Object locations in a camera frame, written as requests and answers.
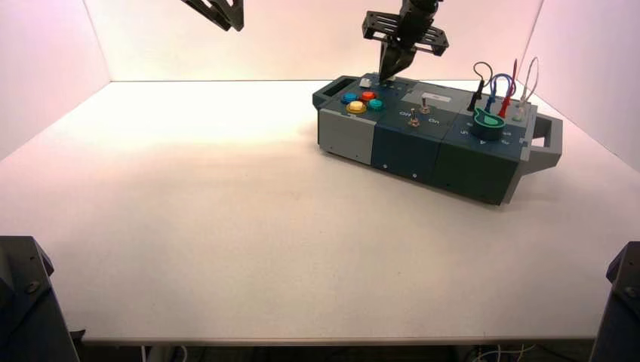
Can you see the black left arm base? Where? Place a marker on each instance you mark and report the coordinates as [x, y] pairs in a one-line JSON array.
[[25, 310]]

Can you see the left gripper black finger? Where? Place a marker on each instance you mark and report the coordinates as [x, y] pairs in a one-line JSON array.
[[238, 15], [212, 19]]

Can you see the metal toggle switch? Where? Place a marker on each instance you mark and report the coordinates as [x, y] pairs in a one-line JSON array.
[[424, 106], [413, 120]]

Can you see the red push button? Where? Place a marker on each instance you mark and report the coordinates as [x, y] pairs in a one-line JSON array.
[[368, 95]]

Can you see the blue grey control box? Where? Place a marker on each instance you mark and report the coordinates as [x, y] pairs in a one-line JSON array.
[[450, 155]]

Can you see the green rotary dial knob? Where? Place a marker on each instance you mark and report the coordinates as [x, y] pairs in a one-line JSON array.
[[489, 127]]

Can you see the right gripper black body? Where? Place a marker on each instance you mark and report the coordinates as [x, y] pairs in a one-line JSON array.
[[412, 30]]

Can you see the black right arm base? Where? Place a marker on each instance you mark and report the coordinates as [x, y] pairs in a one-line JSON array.
[[620, 310]]

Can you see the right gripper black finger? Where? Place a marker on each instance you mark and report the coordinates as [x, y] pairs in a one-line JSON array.
[[386, 62], [404, 59]]

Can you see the green push button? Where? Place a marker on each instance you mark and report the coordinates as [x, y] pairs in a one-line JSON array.
[[376, 105]]

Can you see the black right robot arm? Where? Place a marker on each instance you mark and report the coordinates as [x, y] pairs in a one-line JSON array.
[[422, 3]]

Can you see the blue push button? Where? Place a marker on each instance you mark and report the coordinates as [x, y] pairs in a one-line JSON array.
[[349, 98]]

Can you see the yellow push button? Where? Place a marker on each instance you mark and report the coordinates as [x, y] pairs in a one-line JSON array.
[[356, 107]]

